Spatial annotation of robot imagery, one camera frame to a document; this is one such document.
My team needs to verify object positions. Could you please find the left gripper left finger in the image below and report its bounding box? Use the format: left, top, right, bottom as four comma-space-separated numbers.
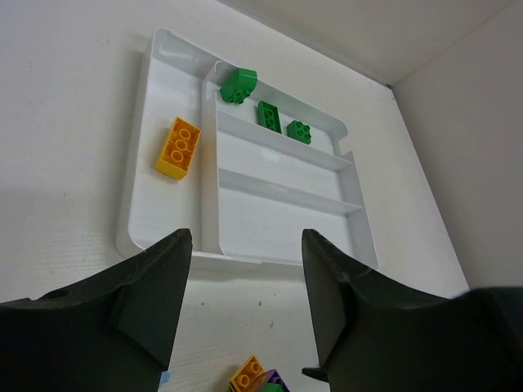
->
1, 229, 192, 391

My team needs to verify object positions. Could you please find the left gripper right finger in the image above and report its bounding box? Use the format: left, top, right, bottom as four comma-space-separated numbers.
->
302, 229, 522, 391

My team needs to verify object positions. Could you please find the green purple yellow lego stack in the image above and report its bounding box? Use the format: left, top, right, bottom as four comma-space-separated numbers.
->
228, 355, 290, 392

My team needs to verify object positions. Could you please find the yellow lego brick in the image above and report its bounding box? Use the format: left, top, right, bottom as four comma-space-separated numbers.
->
154, 117, 201, 180

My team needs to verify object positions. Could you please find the green curved lego brick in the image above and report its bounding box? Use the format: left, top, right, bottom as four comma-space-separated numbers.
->
220, 68, 257, 105

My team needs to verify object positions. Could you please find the small blue block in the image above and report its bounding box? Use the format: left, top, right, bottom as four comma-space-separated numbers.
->
159, 371, 171, 389

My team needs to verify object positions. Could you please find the white divided sorting tray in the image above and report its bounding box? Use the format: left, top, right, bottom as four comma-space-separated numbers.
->
116, 29, 378, 268

